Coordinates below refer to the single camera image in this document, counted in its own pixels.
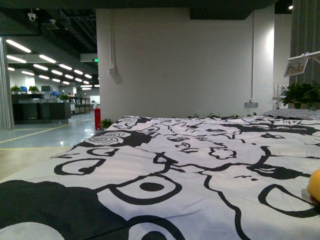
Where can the orange plush toy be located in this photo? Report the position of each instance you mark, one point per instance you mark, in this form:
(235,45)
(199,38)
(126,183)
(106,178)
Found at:
(313,187)

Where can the left small potted plant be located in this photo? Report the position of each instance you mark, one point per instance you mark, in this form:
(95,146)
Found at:
(106,123)

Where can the black and white patterned quilt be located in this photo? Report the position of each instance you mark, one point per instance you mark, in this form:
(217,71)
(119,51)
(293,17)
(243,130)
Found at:
(172,179)

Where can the striped grey pillow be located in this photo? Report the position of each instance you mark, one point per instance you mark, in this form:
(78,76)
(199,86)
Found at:
(292,113)

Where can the dark reception counter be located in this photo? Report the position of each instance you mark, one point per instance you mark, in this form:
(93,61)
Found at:
(34,109)

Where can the large potted green plant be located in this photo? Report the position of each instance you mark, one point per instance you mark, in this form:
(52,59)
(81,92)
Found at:
(301,94)

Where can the hanging picture card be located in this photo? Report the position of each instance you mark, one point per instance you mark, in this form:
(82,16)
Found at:
(295,67)

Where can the white wall junction box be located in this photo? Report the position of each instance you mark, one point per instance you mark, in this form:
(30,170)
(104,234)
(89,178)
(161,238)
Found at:
(112,71)

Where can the wall power outlet strip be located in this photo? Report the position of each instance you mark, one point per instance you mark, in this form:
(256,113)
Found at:
(251,104)

